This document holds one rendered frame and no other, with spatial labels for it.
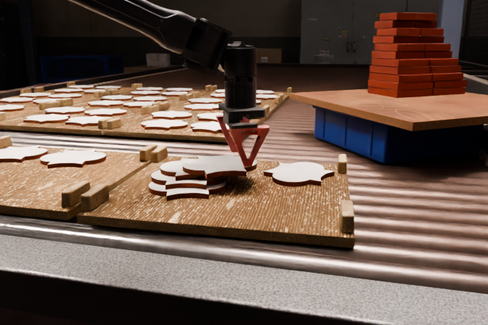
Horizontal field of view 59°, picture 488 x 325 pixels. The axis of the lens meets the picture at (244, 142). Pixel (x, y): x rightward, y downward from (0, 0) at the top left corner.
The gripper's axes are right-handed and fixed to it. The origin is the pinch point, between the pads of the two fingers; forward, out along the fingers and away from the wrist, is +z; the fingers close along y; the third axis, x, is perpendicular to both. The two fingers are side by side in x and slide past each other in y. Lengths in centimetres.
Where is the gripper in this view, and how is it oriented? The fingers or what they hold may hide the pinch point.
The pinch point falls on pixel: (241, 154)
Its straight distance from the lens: 79.9
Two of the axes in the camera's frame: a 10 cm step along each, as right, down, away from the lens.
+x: 9.7, -0.7, 2.4
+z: 0.1, 9.7, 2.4
